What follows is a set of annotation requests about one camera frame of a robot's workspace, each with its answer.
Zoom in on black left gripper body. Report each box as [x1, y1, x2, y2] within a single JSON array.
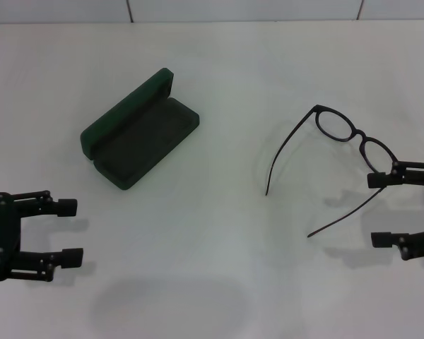
[[0, 192, 24, 283]]

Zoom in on black glasses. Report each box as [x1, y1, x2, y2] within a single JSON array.
[[264, 104, 403, 238]]

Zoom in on green glasses case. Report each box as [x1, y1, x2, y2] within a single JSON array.
[[80, 68, 201, 192]]

